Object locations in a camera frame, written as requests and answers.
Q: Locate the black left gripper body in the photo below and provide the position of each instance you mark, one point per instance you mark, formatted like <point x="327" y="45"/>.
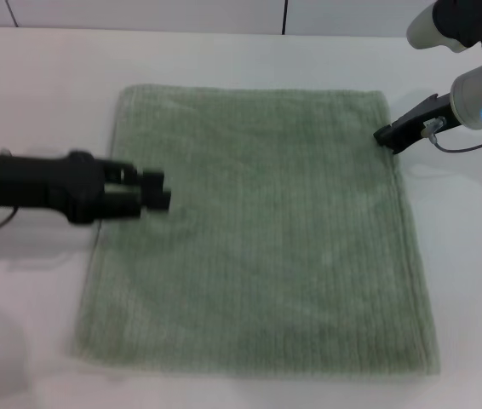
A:
<point x="32" y="181"/>

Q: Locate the green ribbed towel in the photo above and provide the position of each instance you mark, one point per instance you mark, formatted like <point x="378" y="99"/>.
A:
<point x="266" y="234"/>

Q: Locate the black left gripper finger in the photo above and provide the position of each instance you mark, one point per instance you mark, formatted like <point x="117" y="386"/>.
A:
<point x="151" y="201"/>
<point x="147" y="179"/>

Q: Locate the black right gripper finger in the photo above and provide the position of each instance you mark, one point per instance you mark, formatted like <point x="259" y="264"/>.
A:
<point x="382" y="135"/>
<point x="394" y="145"/>

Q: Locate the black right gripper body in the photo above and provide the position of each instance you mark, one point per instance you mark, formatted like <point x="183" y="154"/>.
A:
<point x="420" y="119"/>

